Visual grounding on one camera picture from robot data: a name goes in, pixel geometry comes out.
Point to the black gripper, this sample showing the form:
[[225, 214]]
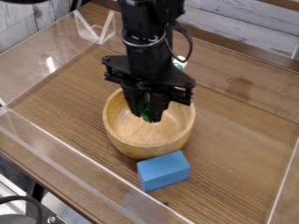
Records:
[[145, 74]]

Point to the green whiteboard marker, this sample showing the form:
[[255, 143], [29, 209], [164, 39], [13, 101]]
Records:
[[180, 65]]

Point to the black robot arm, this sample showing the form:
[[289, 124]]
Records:
[[149, 22]]

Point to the brown wooden bowl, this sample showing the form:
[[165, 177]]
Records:
[[142, 139]]

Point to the blue rectangular block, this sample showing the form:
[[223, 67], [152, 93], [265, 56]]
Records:
[[161, 171]]

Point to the clear acrylic corner bracket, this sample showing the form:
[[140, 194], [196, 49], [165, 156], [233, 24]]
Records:
[[94, 33]]

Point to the clear acrylic tray wall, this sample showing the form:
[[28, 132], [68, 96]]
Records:
[[241, 151]]

